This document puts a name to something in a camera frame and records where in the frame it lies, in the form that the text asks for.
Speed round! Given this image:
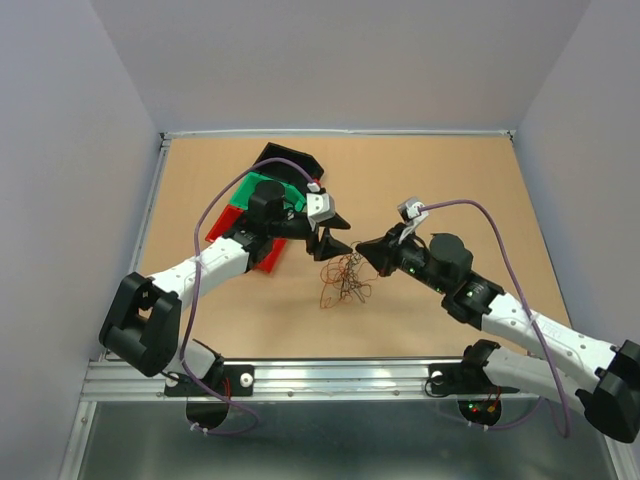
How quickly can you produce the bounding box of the aluminium mounting rail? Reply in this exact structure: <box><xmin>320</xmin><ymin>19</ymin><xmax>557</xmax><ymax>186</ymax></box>
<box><xmin>79</xmin><ymin>354</ymin><xmax>616</xmax><ymax>401</ymax></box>

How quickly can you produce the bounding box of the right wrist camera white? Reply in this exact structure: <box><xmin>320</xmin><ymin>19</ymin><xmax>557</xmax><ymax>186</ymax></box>
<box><xmin>397</xmin><ymin>197</ymin><xmax>429</xmax><ymax>243</ymax></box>

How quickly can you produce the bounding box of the cable bundle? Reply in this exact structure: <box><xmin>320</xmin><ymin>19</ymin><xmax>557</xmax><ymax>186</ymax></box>
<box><xmin>318</xmin><ymin>252</ymin><xmax>384</xmax><ymax>310</ymax></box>

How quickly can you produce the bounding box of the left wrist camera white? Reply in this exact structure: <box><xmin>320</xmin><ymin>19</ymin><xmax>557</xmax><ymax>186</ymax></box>
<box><xmin>306</xmin><ymin>182</ymin><xmax>335</xmax><ymax>227</ymax></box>

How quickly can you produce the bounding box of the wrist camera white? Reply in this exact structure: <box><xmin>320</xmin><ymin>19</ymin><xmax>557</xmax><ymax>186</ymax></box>
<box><xmin>306</xmin><ymin>182</ymin><xmax>335</xmax><ymax>227</ymax></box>
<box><xmin>397</xmin><ymin>197</ymin><xmax>429</xmax><ymax>243</ymax></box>

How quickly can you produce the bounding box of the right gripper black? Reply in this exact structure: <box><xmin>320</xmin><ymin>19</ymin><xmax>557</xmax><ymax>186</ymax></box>
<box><xmin>354</xmin><ymin>222</ymin><xmax>449</xmax><ymax>295</ymax></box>

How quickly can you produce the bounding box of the green plastic bin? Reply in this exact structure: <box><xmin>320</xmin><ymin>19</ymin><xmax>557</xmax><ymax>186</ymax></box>
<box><xmin>229</xmin><ymin>172</ymin><xmax>306</xmax><ymax>212</ymax></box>

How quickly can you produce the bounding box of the red plastic bin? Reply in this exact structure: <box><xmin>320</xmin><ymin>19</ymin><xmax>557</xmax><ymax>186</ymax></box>
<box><xmin>205</xmin><ymin>204</ymin><xmax>287</xmax><ymax>274</ymax></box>

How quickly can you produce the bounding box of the black plastic bin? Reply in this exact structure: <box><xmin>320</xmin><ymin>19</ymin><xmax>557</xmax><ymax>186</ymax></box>
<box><xmin>255</xmin><ymin>142</ymin><xmax>325</xmax><ymax>189</ymax></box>

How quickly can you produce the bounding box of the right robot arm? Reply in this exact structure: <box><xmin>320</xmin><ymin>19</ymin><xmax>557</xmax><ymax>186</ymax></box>
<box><xmin>356</xmin><ymin>224</ymin><xmax>639</xmax><ymax>443</ymax></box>

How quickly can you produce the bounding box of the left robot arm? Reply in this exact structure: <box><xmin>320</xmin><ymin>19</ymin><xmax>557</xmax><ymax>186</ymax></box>
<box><xmin>99</xmin><ymin>180</ymin><xmax>351</xmax><ymax>394</ymax></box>

